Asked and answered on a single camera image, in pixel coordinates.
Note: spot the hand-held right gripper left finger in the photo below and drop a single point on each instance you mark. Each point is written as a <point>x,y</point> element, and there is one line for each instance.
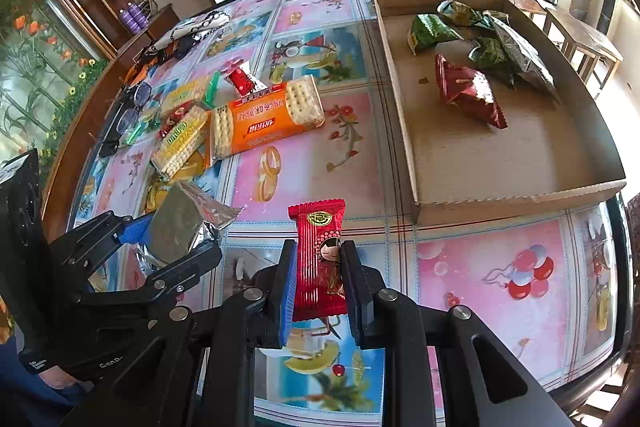
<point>286,317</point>

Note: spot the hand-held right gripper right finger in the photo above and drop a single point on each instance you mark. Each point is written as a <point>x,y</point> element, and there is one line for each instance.
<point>350,302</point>

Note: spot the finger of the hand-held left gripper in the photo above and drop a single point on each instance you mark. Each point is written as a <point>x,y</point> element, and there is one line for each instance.
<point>190,269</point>
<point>132,232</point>

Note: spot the red figure print snack packet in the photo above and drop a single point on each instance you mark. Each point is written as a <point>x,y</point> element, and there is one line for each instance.
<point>317,257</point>

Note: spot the yellow cracker packet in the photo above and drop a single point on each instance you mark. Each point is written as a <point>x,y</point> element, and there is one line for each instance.
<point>180,139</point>
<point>187,92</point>

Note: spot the small red snack packet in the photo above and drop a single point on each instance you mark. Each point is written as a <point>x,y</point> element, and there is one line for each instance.
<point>172,117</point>

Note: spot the orange cracker packet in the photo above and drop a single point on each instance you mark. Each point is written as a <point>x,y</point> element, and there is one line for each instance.
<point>265,122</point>

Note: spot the shallow cardboard box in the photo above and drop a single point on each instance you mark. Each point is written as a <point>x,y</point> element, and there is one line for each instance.
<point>475,157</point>

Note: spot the dark red snack packet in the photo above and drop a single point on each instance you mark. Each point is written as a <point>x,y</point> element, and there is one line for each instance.
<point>467,92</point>

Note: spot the large silver foil snack packet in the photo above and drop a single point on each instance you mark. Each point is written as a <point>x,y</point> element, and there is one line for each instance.
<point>522,52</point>

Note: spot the black flat case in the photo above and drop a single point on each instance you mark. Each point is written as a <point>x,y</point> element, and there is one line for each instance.
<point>107,149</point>

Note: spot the eyeglasses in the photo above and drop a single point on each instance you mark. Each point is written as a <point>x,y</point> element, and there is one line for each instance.
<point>142,94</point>

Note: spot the person's blue trousers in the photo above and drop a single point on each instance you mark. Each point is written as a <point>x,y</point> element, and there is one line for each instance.
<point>25,397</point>

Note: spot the orange black cloth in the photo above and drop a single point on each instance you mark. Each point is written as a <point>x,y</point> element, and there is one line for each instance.
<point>145,59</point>

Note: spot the red white candy packet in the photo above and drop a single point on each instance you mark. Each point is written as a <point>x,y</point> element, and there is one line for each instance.
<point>242,81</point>

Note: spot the purple bottle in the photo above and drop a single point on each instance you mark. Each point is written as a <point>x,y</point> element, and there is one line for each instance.
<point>142,13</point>
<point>133,16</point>
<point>124,19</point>

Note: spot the dark wooden cabinet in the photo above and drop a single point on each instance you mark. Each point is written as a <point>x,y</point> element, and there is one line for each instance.
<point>165,19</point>

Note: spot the black white patterned scarf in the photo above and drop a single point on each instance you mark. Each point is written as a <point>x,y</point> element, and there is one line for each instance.
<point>200,24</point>

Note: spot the small wooden table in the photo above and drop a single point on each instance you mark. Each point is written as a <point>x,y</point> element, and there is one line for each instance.
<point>585,34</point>

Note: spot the flower wall mural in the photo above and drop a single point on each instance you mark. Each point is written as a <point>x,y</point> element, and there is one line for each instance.
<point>30,72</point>

